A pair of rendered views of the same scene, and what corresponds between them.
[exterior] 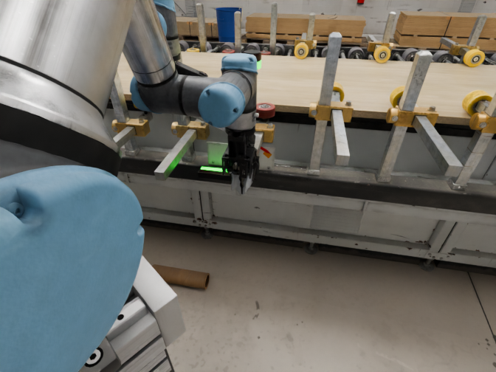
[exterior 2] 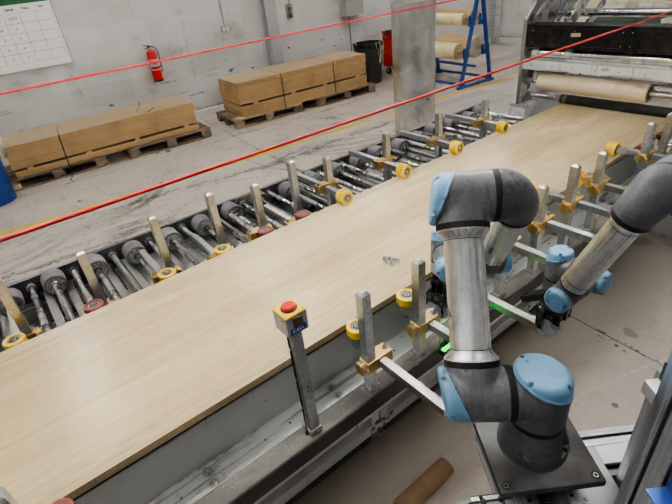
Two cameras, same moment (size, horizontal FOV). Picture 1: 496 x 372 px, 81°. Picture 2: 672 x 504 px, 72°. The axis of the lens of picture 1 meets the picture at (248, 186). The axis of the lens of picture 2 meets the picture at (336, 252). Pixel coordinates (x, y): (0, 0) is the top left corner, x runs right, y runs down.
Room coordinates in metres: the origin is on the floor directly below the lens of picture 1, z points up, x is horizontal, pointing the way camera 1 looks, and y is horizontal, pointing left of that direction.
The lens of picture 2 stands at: (0.30, 1.35, 2.01)
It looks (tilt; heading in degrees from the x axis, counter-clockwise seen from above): 32 degrees down; 315
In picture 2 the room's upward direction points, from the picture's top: 7 degrees counter-clockwise
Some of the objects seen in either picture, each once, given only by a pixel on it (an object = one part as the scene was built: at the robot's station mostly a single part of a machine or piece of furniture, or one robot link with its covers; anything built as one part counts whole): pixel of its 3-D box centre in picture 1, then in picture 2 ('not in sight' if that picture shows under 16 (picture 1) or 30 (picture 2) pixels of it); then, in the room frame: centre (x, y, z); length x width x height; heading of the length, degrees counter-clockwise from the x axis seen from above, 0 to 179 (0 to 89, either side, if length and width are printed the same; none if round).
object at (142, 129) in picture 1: (131, 127); (373, 359); (1.06, 0.46, 0.82); 0.13 x 0.06 x 0.05; 79
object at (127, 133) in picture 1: (122, 139); (396, 372); (0.96, 0.46, 0.82); 0.43 x 0.03 x 0.04; 169
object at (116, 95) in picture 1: (120, 108); (367, 347); (1.06, 0.49, 0.90); 0.03 x 0.03 x 0.48; 79
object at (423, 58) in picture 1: (398, 129); (536, 234); (0.87, -0.50, 0.90); 0.03 x 0.03 x 0.48; 79
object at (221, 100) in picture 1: (217, 98); (586, 279); (0.54, 0.06, 1.12); 0.11 x 0.11 x 0.08; 77
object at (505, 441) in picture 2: not in sight; (534, 426); (0.47, 0.62, 1.09); 0.15 x 0.15 x 0.10
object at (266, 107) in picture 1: (264, 119); not in sight; (1.06, -0.06, 0.85); 0.08 x 0.08 x 0.11
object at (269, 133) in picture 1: (255, 131); not in sight; (0.96, -0.03, 0.85); 0.13 x 0.06 x 0.05; 79
